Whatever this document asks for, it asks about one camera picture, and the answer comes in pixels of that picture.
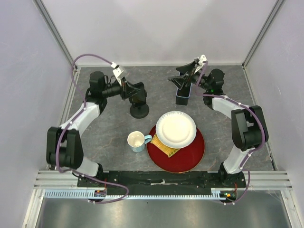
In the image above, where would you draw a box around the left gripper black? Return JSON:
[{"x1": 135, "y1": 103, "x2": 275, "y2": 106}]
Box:
[{"x1": 102, "y1": 77, "x2": 141, "y2": 101}]

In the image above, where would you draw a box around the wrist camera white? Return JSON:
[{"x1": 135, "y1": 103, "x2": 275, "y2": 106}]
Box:
[
  {"x1": 194, "y1": 54, "x2": 208, "y2": 71},
  {"x1": 111, "y1": 62, "x2": 126, "y2": 80}
]

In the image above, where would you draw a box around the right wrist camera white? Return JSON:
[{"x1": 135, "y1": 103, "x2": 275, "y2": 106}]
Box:
[{"x1": 194, "y1": 54, "x2": 208, "y2": 71}]

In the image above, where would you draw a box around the black case smartphone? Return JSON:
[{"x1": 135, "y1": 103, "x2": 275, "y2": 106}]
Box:
[{"x1": 132, "y1": 82, "x2": 147, "y2": 107}]

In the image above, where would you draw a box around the aluminium frame profile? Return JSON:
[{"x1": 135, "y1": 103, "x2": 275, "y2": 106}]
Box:
[{"x1": 34, "y1": 171, "x2": 292, "y2": 190}]

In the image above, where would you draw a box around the blue case smartphone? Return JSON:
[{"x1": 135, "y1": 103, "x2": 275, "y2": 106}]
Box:
[{"x1": 176, "y1": 84, "x2": 191, "y2": 98}]

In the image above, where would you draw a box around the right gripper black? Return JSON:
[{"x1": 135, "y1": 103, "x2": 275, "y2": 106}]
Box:
[{"x1": 168, "y1": 61, "x2": 211, "y2": 91}]

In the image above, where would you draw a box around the red round tray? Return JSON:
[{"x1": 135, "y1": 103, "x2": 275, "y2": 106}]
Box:
[{"x1": 147, "y1": 129, "x2": 206, "y2": 173}]

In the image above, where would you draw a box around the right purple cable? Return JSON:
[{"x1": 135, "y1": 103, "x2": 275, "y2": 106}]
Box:
[{"x1": 194, "y1": 60, "x2": 265, "y2": 205}]

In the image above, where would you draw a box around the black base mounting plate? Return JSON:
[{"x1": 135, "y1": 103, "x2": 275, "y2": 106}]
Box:
[{"x1": 77, "y1": 170, "x2": 246, "y2": 196}]

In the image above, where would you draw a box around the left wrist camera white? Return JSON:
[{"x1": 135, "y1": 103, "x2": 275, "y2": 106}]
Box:
[{"x1": 111, "y1": 62, "x2": 126, "y2": 80}]

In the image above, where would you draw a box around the white paper plate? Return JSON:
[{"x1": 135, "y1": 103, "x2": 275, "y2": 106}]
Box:
[{"x1": 155, "y1": 111, "x2": 197, "y2": 149}]

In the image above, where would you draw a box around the black round-base clamp stand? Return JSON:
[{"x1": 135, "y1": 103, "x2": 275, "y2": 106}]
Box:
[{"x1": 129, "y1": 96, "x2": 150, "y2": 119}]

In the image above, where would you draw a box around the light blue mug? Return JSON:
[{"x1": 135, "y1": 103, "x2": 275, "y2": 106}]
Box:
[{"x1": 127, "y1": 131, "x2": 152, "y2": 152}]

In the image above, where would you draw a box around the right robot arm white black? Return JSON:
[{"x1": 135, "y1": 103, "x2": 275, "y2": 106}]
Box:
[{"x1": 168, "y1": 59, "x2": 269, "y2": 187}]

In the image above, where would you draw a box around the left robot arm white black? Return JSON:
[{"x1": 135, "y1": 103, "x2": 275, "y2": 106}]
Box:
[{"x1": 46, "y1": 71, "x2": 149, "y2": 187}]

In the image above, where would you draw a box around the blue cable duct rail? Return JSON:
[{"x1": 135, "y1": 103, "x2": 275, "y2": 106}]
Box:
[{"x1": 44, "y1": 189, "x2": 226, "y2": 200}]

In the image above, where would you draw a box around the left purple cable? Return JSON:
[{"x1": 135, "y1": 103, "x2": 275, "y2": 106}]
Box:
[{"x1": 56, "y1": 53, "x2": 130, "y2": 205}]

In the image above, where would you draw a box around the purple cable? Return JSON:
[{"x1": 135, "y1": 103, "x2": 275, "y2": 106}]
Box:
[
  {"x1": 56, "y1": 53, "x2": 130, "y2": 205},
  {"x1": 194, "y1": 60, "x2": 265, "y2": 205}
]

